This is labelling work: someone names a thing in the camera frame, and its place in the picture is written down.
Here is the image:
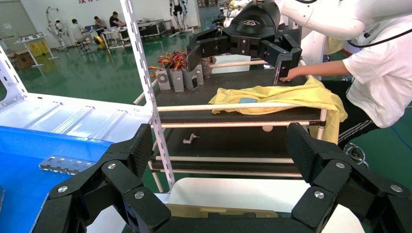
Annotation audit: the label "person in white t-shirt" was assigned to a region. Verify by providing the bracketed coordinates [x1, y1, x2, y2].
[322, 14, 412, 151]

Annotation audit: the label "silver perforated metal bracket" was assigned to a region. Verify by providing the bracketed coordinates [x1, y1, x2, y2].
[38, 156, 96, 176]

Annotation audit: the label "person's bare forearm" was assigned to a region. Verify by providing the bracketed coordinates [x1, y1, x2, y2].
[299, 59, 352, 80]

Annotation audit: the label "white slotted metal shelf rack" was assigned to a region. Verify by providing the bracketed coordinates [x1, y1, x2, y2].
[0, 0, 176, 194]

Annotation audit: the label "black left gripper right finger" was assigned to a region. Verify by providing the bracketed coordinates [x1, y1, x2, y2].
[286, 122, 412, 233]

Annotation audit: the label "seated person black shirt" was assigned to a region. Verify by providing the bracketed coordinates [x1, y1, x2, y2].
[109, 11, 127, 29]

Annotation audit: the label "white pipe cart black shelves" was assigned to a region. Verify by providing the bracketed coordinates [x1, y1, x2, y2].
[133, 59, 329, 194]

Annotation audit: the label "seated person grey shirt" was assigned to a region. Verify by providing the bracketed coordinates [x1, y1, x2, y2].
[70, 18, 93, 45]

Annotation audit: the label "yellow cloth garment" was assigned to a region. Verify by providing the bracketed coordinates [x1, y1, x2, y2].
[208, 76, 349, 145]

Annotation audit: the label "white height-adjustable stand table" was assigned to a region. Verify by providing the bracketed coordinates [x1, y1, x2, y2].
[14, 31, 60, 68]

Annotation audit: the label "small white pipe connector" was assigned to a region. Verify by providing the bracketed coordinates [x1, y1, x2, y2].
[182, 133, 201, 145]

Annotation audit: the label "person's bare hand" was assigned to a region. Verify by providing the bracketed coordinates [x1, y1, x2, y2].
[280, 68, 304, 83]

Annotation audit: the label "chrome chair base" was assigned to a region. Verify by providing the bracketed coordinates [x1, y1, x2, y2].
[342, 141, 370, 168]

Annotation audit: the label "humanoid robot on stand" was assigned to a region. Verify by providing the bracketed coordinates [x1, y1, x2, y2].
[45, 6, 70, 48]

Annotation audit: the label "blue plastic bin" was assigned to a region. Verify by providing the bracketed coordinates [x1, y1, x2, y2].
[0, 126, 114, 233]

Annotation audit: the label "blue floor cable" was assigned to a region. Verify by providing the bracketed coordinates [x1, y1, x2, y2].
[390, 124, 412, 151]

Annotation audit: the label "coloured wire bundle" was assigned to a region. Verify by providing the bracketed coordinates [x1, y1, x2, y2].
[148, 50, 188, 72]

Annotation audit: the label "grey power supply box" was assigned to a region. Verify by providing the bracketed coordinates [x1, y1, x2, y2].
[182, 64, 205, 91]
[170, 69, 185, 94]
[155, 68, 172, 92]

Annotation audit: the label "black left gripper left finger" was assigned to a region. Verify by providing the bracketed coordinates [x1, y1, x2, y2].
[32, 123, 171, 233]

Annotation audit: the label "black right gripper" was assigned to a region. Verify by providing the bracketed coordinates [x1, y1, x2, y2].
[186, 0, 303, 87]

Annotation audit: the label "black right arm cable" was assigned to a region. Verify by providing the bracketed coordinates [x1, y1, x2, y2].
[347, 28, 412, 49]

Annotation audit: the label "black flight case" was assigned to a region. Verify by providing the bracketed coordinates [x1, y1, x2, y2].
[137, 19, 167, 38]

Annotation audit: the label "yellow floor sign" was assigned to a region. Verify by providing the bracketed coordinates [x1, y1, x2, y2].
[27, 40, 50, 59]

